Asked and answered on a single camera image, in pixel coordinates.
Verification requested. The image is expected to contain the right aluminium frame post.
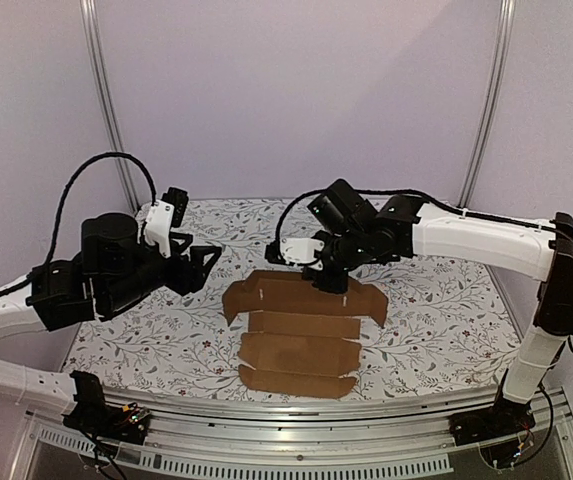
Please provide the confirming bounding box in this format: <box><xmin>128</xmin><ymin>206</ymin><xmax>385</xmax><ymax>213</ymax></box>
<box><xmin>457</xmin><ymin>0</ymin><xmax>516</xmax><ymax>208</ymax></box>

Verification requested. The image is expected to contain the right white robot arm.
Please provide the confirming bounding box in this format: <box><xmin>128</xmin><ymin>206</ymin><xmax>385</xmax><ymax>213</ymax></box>
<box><xmin>280</xmin><ymin>179</ymin><xmax>573</xmax><ymax>436</ymax></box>

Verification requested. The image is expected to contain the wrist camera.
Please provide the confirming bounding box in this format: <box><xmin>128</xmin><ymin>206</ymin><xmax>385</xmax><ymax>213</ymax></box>
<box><xmin>264</xmin><ymin>238</ymin><xmax>324</xmax><ymax>270</ymax></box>
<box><xmin>140</xmin><ymin>187</ymin><xmax>189</xmax><ymax>259</ymax></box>

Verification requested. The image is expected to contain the floral patterned table mat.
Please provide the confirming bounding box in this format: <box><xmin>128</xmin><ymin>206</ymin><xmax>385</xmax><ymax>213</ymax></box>
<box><xmin>63</xmin><ymin>199</ymin><xmax>519</xmax><ymax>402</ymax></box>

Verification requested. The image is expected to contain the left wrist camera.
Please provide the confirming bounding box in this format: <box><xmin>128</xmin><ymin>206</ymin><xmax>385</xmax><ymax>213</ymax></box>
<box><xmin>140</xmin><ymin>187</ymin><xmax>189</xmax><ymax>259</ymax></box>

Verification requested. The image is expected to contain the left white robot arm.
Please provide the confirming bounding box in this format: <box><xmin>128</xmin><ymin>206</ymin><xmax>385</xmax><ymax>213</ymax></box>
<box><xmin>0</xmin><ymin>213</ymin><xmax>222</xmax><ymax>434</ymax></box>

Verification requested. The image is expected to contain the brown cardboard box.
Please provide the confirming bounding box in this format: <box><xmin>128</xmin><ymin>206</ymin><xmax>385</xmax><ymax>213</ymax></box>
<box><xmin>222</xmin><ymin>270</ymin><xmax>388</xmax><ymax>399</ymax></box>

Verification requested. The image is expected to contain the aluminium frame post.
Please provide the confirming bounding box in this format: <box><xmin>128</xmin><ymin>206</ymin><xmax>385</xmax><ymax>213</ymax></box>
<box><xmin>457</xmin><ymin>0</ymin><xmax>516</xmax><ymax>208</ymax></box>
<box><xmin>79</xmin><ymin>0</ymin><xmax>140</xmax><ymax>211</ymax></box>

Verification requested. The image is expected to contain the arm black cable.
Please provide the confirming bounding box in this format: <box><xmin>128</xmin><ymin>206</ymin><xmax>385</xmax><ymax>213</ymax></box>
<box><xmin>28</xmin><ymin>151</ymin><xmax>160</xmax><ymax>286</ymax></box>
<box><xmin>274</xmin><ymin>187</ymin><xmax>573</xmax><ymax>317</ymax></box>

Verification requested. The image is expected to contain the front aluminium rail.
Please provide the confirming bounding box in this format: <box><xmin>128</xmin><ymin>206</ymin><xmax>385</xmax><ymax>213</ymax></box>
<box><xmin>9</xmin><ymin>388</ymin><xmax>573</xmax><ymax>479</ymax></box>

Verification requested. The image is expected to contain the left aluminium frame post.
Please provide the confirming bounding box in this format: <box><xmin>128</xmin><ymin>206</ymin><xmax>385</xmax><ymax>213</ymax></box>
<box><xmin>79</xmin><ymin>0</ymin><xmax>140</xmax><ymax>211</ymax></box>

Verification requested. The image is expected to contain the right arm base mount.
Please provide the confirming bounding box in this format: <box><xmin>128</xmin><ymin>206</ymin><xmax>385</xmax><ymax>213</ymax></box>
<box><xmin>448</xmin><ymin>383</ymin><xmax>536</xmax><ymax>446</ymax></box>

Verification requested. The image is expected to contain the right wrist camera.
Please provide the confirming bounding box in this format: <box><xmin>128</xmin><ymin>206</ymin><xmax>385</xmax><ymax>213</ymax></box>
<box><xmin>264</xmin><ymin>238</ymin><xmax>324</xmax><ymax>270</ymax></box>

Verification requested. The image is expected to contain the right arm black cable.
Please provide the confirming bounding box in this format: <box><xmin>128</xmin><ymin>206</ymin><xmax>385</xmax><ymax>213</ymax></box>
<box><xmin>274</xmin><ymin>187</ymin><xmax>573</xmax><ymax>317</ymax></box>

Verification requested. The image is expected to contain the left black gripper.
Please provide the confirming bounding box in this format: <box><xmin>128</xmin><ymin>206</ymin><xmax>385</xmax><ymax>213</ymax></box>
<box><xmin>101</xmin><ymin>233</ymin><xmax>221</xmax><ymax>313</ymax></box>

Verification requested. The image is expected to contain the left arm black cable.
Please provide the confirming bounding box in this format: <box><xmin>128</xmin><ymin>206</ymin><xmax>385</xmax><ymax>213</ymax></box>
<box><xmin>28</xmin><ymin>151</ymin><xmax>160</xmax><ymax>286</ymax></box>

